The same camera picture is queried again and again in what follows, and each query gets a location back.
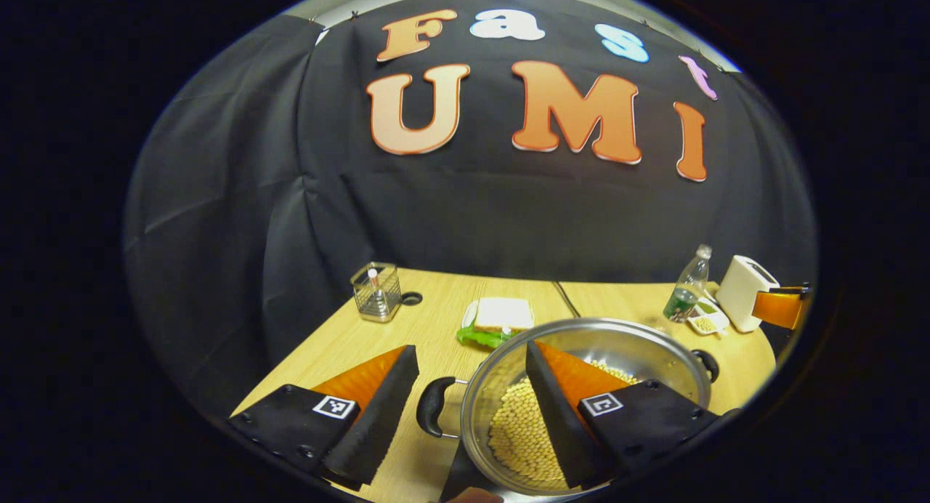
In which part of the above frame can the wire mesh basket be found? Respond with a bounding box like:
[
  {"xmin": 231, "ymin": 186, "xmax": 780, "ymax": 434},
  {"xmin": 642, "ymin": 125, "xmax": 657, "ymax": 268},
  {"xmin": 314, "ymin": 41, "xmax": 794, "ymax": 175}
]
[{"xmin": 350, "ymin": 262, "xmax": 403, "ymax": 323}]

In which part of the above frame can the clear plastic water bottle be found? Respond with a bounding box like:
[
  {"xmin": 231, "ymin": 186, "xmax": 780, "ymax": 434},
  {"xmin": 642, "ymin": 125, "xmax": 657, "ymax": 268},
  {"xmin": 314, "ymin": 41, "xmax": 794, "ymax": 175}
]
[{"xmin": 663, "ymin": 244, "xmax": 713, "ymax": 323}]

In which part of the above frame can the white toaster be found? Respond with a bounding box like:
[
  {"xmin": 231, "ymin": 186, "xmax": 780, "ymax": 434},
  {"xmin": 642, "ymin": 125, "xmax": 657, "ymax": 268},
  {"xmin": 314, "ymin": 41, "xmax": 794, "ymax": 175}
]
[{"xmin": 716, "ymin": 255, "xmax": 780, "ymax": 334}]

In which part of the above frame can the black cooktop cable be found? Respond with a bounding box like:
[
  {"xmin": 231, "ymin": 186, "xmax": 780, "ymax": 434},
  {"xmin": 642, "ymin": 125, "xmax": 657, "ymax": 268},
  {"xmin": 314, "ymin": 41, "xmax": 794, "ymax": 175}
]
[{"xmin": 554, "ymin": 281, "xmax": 582, "ymax": 320}]

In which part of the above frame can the white divided plate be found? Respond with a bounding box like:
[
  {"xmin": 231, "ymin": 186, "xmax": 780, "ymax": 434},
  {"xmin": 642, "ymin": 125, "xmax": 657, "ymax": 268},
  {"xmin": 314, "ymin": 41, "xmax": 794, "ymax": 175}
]
[{"xmin": 687, "ymin": 297, "xmax": 731, "ymax": 337}]

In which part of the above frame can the sandwich with lettuce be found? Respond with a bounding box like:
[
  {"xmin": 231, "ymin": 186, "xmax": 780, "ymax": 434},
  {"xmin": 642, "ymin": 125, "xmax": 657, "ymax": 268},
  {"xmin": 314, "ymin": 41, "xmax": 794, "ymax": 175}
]
[{"xmin": 456, "ymin": 297, "xmax": 535, "ymax": 349}]

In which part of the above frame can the pile of soybeans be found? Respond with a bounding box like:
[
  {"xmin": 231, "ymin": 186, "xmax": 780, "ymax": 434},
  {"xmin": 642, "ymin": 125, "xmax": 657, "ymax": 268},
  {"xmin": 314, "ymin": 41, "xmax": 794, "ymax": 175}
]
[{"xmin": 487, "ymin": 359, "xmax": 640, "ymax": 489}]

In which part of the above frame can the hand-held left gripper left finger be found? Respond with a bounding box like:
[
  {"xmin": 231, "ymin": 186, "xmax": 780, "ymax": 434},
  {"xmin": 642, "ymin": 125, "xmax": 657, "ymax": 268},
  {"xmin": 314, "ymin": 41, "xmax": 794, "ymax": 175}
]
[{"xmin": 229, "ymin": 345, "xmax": 421, "ymax": 489}]

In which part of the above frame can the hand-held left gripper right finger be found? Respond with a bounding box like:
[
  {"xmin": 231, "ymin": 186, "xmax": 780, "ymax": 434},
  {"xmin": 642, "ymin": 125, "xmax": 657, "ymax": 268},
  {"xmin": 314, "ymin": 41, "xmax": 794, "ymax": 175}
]
[{"xmin": 525, "ymin": 341, "xmax": 738, "ymax": 491}]

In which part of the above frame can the stainless steel pot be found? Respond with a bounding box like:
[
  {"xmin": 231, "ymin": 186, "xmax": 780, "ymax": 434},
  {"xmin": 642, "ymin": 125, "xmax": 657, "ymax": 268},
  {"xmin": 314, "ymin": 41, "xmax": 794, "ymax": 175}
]
[{"xmin": 416, "ymin": 317, "xmax": 720, "ymax": 498}]

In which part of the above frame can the black backdrop cloth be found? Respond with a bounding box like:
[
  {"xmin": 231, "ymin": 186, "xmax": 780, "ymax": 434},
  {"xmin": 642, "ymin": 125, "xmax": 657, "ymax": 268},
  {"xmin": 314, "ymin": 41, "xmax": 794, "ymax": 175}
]
[{"xmin": 124, "ymin": 0, "xmax": 818, "ymax": 417}]

